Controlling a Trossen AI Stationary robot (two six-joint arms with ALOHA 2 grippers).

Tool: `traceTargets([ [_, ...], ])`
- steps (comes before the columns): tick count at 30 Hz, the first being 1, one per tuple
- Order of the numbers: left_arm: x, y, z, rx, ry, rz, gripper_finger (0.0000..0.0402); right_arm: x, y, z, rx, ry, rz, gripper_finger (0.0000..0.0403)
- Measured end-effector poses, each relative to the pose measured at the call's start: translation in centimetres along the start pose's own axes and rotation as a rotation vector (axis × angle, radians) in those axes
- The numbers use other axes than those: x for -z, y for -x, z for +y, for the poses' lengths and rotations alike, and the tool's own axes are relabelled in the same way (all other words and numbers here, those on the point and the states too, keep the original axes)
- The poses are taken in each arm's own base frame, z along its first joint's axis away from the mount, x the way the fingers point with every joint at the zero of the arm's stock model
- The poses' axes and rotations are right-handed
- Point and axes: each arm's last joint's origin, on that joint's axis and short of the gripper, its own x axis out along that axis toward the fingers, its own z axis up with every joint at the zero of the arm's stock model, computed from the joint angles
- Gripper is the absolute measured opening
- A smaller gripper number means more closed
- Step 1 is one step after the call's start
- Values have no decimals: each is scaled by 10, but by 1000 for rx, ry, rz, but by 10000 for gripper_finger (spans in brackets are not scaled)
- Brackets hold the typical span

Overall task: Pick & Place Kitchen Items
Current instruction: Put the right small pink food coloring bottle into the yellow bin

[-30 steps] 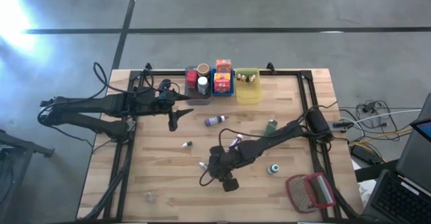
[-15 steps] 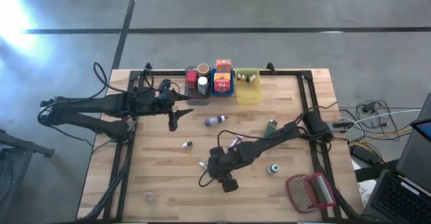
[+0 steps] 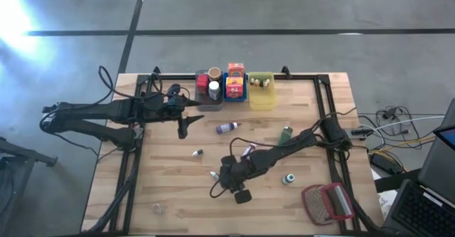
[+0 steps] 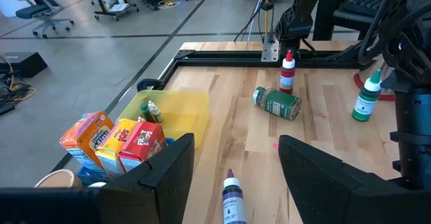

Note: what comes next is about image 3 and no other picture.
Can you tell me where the red cereal box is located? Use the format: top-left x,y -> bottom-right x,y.
225,82 -> 245,99

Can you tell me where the black power brick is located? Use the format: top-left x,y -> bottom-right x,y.
369,152 -> 402,176

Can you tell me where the purple bottle with white label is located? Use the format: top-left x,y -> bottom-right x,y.
215,122 -> 242,135

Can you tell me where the white paper sheet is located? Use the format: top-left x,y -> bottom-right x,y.
376,190 -> 397,213

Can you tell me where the black metal stand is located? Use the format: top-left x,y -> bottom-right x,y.
0,135 -> 58,231

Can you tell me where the white-lidded spice jar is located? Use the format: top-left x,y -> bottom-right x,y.
208,80 -> 222,102

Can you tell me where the white cable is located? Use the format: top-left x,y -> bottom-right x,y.
373,115 -> 445,133

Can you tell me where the green spice bottle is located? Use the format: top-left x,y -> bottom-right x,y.
277,125 -> 294,147

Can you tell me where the grey plastic bin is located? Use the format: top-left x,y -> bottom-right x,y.
193,68 -> 224,112

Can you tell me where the blue plastic basket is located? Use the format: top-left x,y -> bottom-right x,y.
223,71 -> 249,103

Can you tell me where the yellow plastic bin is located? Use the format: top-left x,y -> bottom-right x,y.
248,71 -> 277,112

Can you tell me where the orange Mini Wheats cereal box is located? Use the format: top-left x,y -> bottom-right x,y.
227,62 -> 246,78

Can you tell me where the red-lidded patterned container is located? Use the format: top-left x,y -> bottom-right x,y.
196,73 -> 210,95

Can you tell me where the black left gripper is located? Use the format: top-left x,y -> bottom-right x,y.
161,83 -> 205,140

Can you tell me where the gold-lidded spice jar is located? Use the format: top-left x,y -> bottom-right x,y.
207,66 -> 223,83

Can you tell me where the dark grey laptop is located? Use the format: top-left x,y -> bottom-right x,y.
382,98 -> 455,237

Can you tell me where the yellow cable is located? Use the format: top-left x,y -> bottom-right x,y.
369,135 -> 437,158

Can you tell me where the black cable tangle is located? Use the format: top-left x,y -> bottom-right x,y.
358,105 -> 424,138

